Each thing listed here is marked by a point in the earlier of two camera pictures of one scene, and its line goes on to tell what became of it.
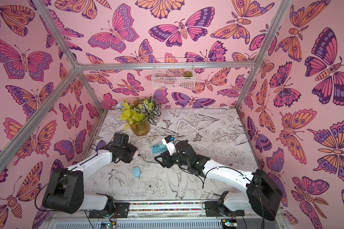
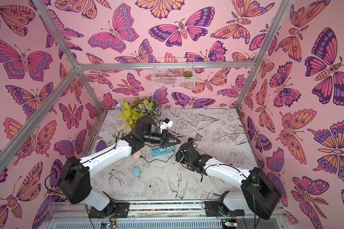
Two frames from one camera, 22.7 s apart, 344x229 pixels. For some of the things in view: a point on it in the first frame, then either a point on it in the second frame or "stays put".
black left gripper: [133, 149] to [166, 144]
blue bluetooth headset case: [136, 171] stays put
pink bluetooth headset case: [135, 154] stays put
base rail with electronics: [164, 215] stays put
